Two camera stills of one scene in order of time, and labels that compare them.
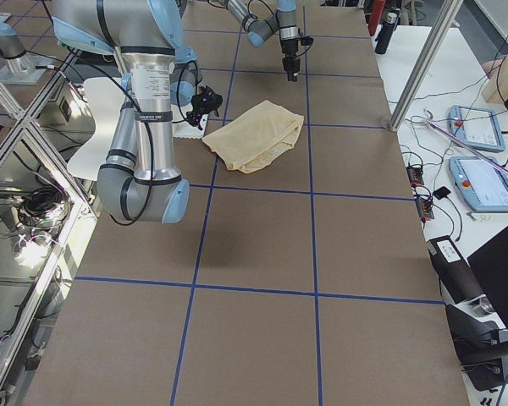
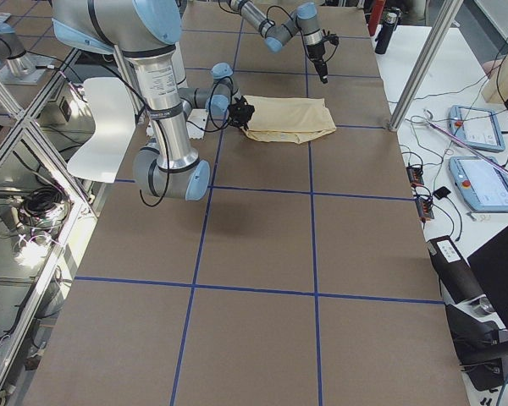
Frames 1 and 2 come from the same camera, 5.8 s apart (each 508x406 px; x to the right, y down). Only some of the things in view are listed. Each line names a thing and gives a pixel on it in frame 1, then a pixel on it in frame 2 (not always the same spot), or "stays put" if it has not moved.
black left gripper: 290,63 to 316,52
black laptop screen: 499,267 stays put
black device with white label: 455,274 stays put
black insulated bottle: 386,33 stays put
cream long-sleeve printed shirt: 250,141 to 295,118
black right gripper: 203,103 to 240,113
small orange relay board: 415,174 stays put
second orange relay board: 424,208 stays put
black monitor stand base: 480,346 stays put
